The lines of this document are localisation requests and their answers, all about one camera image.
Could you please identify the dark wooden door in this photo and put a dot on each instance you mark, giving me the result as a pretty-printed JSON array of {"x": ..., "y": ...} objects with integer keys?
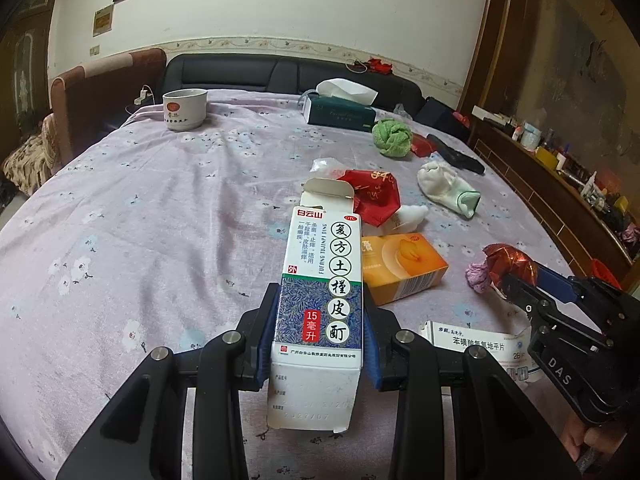
[{"x": 25, "y": 60}]

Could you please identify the white blue medicine box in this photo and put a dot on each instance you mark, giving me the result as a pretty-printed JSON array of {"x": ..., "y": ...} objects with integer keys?
[{"x": 320, "y": 310}]

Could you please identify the purple floral bedsheet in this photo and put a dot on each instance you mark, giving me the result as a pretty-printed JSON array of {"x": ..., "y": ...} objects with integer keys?
[{"x": 150, "y": 210}]

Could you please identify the black cloth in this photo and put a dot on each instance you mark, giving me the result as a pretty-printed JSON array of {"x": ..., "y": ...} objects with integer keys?
[{"x": 457, "y": 156}]

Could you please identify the green tissue box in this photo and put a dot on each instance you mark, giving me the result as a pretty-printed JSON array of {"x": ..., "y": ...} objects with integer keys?
[{"x": 340, "y": 110}]

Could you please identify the red plastic basket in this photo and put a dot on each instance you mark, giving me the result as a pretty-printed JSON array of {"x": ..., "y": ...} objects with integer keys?
[{"x": 602, "y": 270}]

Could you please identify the red-brown foil wrapper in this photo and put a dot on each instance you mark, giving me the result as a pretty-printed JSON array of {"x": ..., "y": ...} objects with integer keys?
[{"x": 510, "y": 265}]

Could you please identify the white plastic bottle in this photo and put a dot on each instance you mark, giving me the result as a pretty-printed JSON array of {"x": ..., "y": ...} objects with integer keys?
[{"x": 411, "y": 216}]

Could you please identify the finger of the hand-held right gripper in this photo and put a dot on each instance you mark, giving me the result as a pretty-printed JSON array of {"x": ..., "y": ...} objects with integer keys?
[
  {"x": 525, "y": 295},
  {"x": 555, "y": 280}
]

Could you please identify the red cloth item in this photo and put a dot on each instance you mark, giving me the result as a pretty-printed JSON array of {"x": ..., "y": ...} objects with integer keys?
[{"x": 380, "y": 66}]

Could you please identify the small clear plastic bag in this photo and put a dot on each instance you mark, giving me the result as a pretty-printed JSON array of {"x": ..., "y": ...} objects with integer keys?
[{"x": 401, "y": 111}]

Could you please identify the flat white medicine box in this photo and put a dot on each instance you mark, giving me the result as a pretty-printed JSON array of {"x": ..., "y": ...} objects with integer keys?
[{"x": 475, "y": 345}]

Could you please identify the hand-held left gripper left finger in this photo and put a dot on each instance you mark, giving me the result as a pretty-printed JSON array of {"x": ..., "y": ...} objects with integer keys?
[{"x": 262, "y": 342}]

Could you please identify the person's right hand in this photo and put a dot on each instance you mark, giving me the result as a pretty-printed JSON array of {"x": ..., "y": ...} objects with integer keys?
[{"x": 580, "y": 440}]

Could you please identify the green cloth ball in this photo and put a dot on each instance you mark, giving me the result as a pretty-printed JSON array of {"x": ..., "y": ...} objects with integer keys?
[{"x": 392, "y": 136}]

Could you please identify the white sock with green trim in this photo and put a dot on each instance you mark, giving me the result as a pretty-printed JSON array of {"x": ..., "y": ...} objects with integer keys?
[{"x": 445, "y": 182}]

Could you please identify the red packet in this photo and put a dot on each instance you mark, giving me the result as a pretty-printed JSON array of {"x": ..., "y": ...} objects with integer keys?
[{"x": 423, "y": 146}]

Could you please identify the black leather headboard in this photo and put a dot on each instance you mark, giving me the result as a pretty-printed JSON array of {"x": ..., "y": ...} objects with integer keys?
[{"x": 225, "y": 72}]

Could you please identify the small wall plaque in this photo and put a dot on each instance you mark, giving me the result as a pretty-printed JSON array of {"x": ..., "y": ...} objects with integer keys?
[{"x": 103, "y": 20}]

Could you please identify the purple crumpled paper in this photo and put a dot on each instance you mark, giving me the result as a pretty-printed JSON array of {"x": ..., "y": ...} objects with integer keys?
[{"x": 477, "y": 277}]

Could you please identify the brown armchair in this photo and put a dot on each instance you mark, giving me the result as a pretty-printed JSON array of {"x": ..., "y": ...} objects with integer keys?
[{"x": 80, "y": 105}]

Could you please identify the orange medicine box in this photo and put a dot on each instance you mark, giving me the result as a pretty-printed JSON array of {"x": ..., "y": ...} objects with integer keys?
[{"x": 405, "y": 265}]

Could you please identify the white ceramic cup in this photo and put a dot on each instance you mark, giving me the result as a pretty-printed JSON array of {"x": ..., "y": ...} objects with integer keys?
[{"x": 184, "y": 110}]

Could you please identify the white jar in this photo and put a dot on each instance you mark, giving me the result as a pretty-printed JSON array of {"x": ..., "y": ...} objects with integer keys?
[{"x": 530, "y": 135}]

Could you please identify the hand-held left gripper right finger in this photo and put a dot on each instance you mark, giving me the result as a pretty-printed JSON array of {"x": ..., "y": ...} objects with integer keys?
[{"x": 373, "y": 357}]

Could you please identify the black box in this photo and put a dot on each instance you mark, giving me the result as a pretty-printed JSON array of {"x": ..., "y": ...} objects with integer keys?
[{"x": 442, "y": 117}]

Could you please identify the wooden shelf with clutter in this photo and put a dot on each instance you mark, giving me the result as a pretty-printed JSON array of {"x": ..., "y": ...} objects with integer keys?
[{"x": 555, "y": 180}]

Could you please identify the yellow box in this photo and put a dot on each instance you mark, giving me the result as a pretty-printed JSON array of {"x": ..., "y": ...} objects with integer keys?
[{"x": 547, "y": 158}]

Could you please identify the red plastic bag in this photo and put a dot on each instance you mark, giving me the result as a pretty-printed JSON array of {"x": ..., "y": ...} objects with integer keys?
[{"x": 372, "y": 195}]

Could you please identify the clear red-printed plastic bag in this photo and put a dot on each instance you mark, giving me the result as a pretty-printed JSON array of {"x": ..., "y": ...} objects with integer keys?
[{"x": 325, "y": 166}]

